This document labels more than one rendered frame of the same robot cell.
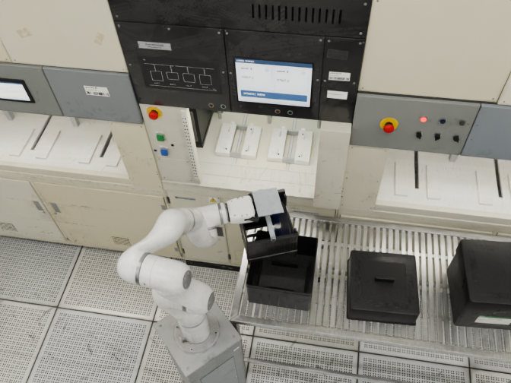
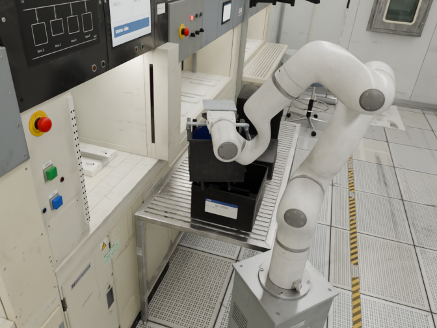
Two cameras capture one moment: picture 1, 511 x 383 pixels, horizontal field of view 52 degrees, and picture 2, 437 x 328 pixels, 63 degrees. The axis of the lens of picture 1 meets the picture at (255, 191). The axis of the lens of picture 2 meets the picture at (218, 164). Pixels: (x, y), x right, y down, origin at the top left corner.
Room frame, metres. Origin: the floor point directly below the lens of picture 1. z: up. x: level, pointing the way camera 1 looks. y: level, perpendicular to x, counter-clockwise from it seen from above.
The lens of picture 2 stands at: (1.10, 1.22, 1.77)
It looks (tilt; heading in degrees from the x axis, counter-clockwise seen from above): 31 degrees down; 272
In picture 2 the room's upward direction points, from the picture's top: 5 degrees clockwise
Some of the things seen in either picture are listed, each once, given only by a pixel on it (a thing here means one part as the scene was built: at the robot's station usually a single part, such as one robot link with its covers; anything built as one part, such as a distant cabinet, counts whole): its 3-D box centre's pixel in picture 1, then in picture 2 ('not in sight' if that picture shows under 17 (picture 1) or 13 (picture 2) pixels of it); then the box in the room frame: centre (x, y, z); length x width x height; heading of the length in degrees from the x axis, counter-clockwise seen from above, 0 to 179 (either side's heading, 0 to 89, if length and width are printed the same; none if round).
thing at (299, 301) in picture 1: (283, 270); (229, 191); (1.08, -0.10, 0.85); 0.28 x 0.28 x 0.17; 77
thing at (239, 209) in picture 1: (239, 210); (221, 122); (1.14, 0.07, 1.25); 0.11 x 0.10 x 0.07; 99
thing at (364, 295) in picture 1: (382, 284); (250, 151); (0.99, -0.53, 0.83); 0.29 x 0.29 x 0.13; 81
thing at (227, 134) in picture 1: (239, 140); not in sight; (1.83, 0.07, 0.89); 0.22 x 0.21 x 0.04; 168
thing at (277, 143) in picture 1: (290, 145); (86, 157); (1.77, -0.19, 0.89); 0.22 x 0.21 x 0.04; 168
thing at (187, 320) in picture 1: (179, 299); (297, 217); (0.87, 0.32, 1.07); 0.19 x 0.12 x 0.24; 72
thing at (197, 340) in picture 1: (194, 323); (288, 259); (0.86, 0.29, 0.85); 0.19 x 0.19 x 0.18
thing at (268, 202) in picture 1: (266, 223); (216, 142); (1.16, -0.04, 1.11); 0.24 x 0.20 x 0.32; 9
